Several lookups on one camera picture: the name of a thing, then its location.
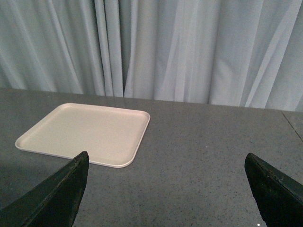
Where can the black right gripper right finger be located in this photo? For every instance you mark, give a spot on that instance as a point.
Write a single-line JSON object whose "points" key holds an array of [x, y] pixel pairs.
{"points": [[279, 197]]}

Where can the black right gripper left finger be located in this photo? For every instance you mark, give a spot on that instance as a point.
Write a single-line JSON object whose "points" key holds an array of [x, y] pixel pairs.
{"points": [[54, 202]]}

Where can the pale grey curtain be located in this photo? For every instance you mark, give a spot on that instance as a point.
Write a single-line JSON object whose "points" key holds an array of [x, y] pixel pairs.
{"points": [[223, 52]]}

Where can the beige rectangular tray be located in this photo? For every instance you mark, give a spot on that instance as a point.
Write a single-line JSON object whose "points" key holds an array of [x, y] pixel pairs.
{"points": [[111, 136]]}

